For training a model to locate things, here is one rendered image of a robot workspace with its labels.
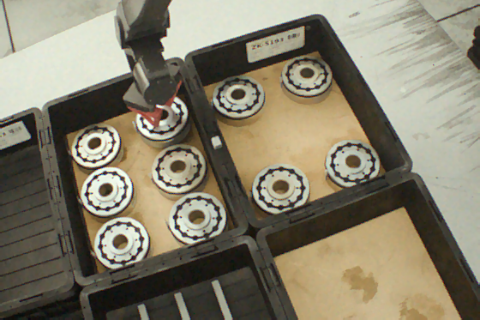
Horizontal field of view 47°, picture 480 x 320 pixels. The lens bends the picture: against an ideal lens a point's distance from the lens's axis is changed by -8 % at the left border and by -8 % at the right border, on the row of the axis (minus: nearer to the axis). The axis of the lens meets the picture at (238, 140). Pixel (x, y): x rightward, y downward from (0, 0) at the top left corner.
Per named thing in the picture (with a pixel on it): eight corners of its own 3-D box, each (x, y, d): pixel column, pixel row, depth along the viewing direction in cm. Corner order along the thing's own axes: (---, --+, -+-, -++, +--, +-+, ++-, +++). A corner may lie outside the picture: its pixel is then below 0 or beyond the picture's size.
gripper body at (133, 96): (182, 73, 107) (175, 45, 101) (153, 116, 103) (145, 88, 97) (153, 64, 109) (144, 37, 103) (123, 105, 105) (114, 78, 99)
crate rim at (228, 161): (183, 62, 117) (181, 53, 115) (321, 19, 120) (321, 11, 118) (253, 237, 95) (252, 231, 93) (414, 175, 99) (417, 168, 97)
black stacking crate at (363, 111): (191, 91, 125) (183, 56, 115) (321, 50, 128) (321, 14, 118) (256, 257, 103) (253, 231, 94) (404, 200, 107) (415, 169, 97)
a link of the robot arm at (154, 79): (163, -3, 93) (112, 11, 90) (188, 41, 87) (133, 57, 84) (165, 51, 102) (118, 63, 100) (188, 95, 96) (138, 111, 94)
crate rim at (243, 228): (44, 111, 113) (39, 104, 111) (183, 62, 117) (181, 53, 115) (81, 293, 92) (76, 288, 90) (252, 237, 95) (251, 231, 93)
